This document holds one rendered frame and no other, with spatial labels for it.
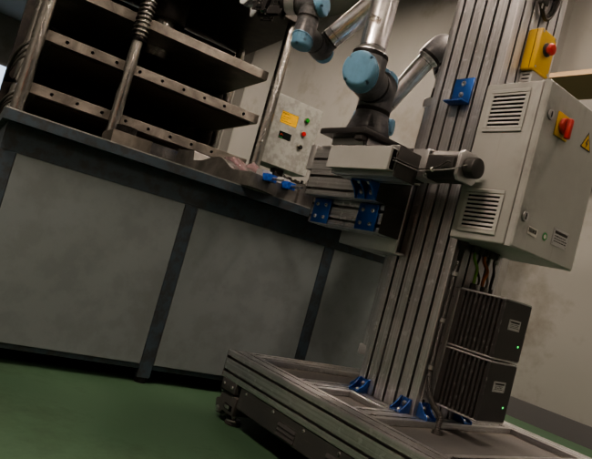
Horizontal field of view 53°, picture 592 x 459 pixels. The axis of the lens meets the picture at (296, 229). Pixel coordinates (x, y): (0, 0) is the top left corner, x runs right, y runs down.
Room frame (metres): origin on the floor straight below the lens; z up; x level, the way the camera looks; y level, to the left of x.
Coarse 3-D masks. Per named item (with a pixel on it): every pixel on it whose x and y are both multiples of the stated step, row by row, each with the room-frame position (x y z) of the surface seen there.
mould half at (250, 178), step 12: (180, 156) 2.51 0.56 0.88; (192, 156) 2.46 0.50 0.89; (204, 156) 2.49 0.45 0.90; (204, 168) 2.39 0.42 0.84; (216, 168) 2.34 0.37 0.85; (228, 168) 2.29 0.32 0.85; (240, 180) 2.22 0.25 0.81; (252, 180) 2.20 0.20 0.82; (276, 192) 2.30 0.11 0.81; (288, 192) 2.35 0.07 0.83
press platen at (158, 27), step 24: (72, 0) 2.76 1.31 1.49; (96, 0) 2.73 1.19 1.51; (72, 24) 3.13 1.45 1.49; (96, 24) 3.02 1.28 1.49; (120, 24) 2.92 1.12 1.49; (120, 48) 3.35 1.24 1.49; (144, 48) 3.22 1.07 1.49; (168, 48) 3.10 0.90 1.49; (192, 48) 2.99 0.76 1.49; (216, 48) 3.04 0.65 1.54; (168, 72) 3.57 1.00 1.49; (192, 72) 3.43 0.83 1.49; (216, 72) 3.30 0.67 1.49; (240, 72) 3.17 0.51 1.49; (264, 72) 3.19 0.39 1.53
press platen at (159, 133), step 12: (36, 84) 2.64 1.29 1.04; (36, 96) 2.67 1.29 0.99; (48, 96) 2.67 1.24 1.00; (60, 96) 2.69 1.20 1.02; (84, 108) 2.75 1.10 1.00; (96, 108) 2.77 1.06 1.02; (120, 120) 2.83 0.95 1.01; (132, 120) 2.86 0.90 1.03; (144, 132) 2.89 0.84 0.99; (156, 132) 2.92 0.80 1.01; (168, 132) 2.95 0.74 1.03; (180, 144) 2.99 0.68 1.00; (192, 144) 3.02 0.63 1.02; (204, 144) 3.05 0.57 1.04; (216, 156) 3.09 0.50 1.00; (228, 156) 3.12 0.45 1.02
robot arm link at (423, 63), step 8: (432, 40) 2.34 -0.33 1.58; (440, 40) 2.33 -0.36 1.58; (424, 48) 2.33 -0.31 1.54; (432, 48) 2.32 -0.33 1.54; (440, 48) 2.32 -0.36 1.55; (424, 56) 2.33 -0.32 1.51; (432, 56) 2.32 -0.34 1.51; (440, 56) 2.33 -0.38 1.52; (416, 64) 2.34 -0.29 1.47; (424, 64) 2.34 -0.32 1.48; (432, 64) 2.34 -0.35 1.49; (408, 72) 2.35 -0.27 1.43; (416, 72) 2.35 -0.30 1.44; (424, 72) 2.35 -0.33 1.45; (400, 80) 2.36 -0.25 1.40; (408, 80) 2.35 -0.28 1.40; (416, 80) 2.36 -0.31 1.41; (400, 88) 2.36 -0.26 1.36; (408, 88) 2.37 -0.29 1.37; (400, 96) 2.37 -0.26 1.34
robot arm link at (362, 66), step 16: (384, 0) 1.82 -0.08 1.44; (368, 16) 1.85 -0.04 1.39; (384, 16) 1.82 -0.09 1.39; (368, 32) 1.83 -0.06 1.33; (384, 32) 1.83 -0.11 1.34; (368, 48) 1.81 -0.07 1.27; (384, 48) 1.84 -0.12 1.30; (352, 64) 1.81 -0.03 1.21; (368, 64) 1.79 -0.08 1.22; (384, 64) 1.83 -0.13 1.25; (352, 80) 1.81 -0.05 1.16; (368, 80) 1.79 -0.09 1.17; (384, 80) 1.86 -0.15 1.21; (368, 96) 1.87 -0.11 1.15
